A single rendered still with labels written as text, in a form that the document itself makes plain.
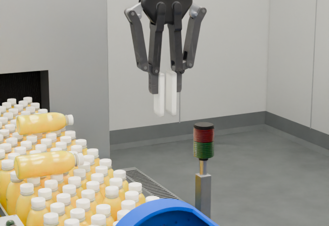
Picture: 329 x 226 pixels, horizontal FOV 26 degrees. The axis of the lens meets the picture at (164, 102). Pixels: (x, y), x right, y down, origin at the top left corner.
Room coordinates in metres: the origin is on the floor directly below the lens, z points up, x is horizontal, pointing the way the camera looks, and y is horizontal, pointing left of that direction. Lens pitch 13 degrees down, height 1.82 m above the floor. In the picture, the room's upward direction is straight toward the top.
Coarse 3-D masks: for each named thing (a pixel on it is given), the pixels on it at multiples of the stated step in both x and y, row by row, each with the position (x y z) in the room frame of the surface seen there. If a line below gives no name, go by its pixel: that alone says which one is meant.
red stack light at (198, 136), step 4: (212, 128) 2.08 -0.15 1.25; (196, 132) 2.07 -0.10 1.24; (200, 132) 2.06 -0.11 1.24; (204, 132) 2.06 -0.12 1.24; (208, 132) 2.06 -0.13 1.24; (212, 132) 2.08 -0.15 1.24; (196, 136) 2.07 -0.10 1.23; (200, 136) 2.07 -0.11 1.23; (204, 136) 2.06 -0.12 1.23; (208, 136) 2.07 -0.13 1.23; (212, 136) 2.08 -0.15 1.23; (196, 140) 2.07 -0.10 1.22; (200, 140) 2.06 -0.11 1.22; (204, 140) 2.06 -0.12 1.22; (208, 140) 2.07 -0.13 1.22; (212, 140) 2.08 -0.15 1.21
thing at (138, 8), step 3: (138, 3) 1.09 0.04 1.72; (135, 6) 1.09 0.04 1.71; (138, 6) 1.09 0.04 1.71; (141, 6) 1.09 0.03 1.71; (129, 9) 1.08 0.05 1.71; (132, 9) 1.08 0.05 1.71; (135, 9) 1.09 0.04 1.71; (138, 9) 1.09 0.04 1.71; (141, 9) 1.09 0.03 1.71; (126, 12) 1.08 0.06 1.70; (138, 12) 1.09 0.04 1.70; (126, 15) 1.09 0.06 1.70; (138, 15) 1.08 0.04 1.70; (141, 15) 1.09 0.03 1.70
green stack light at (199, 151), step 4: (196, 144) 2.07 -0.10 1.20; (200, 144) 2.06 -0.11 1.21; (204, 144) 2.06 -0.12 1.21; (208, 144) 2.06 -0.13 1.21; (212, 144) 2.08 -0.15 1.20; (196, 148) 2.07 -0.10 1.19; (200, 148) 2.06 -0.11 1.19; (204, 148) 2.06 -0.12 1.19; (208, 148) 2.07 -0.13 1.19; (212, 148) 2.08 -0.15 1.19; (196, 152) 2.07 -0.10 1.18; (200, 152) 2.07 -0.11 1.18; (204, 152) 2.06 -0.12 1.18; (208, 152) 2.07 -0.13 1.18; (212, 152) 2.08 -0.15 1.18; (196, 156) 2.07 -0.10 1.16; (200, 156) 2.06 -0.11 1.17; (204, 156) 2.06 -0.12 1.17; (208, 156) 2.07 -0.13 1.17; (212, 156) 2.08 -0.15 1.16
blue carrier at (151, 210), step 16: (144, 208) 1.49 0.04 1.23; (160, 208) 1.48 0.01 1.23; (176, 208) 1.49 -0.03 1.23; (192, 208) 1.51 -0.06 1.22; (128, 224) 1.46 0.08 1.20; (144, 224) 1.51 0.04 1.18; (160, 224) 1.53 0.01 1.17; (176, 224) 1.55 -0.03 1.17; (192, 224) 1.56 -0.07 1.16; (208, 224) 1.43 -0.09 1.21
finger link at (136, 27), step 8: (128, 8) 1.09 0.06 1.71; (128, 16) 1.08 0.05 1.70; (136, 16) 1.08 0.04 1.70; (136, 24) 1.08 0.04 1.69; (136, 32) 1.08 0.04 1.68; (136, 40) 1.08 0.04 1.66; (136, 48) 1.09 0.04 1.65; (144, 48) 1.08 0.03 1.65; (136, 56) 1.10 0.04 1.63; (144, 56) 1.08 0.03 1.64; (144, 64) 1.08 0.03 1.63
